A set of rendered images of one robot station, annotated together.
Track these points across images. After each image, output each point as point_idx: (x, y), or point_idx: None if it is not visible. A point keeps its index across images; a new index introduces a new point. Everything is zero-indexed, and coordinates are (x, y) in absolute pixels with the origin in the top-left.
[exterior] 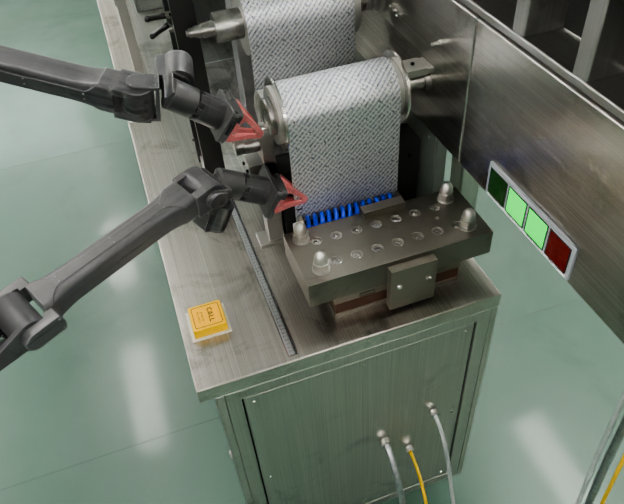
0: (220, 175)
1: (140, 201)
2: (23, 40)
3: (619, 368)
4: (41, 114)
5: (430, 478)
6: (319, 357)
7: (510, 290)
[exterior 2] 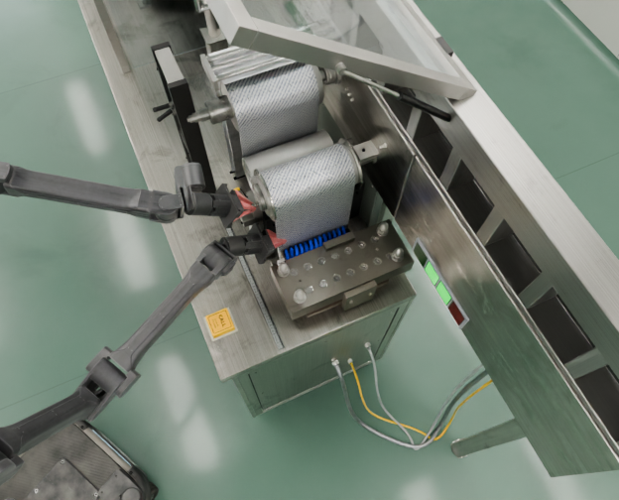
0: (227, 244)
1: (121, 131)
2: None
3: None
4: (11, 33)
5: (361, 365)
6: (298, 347)
7: None
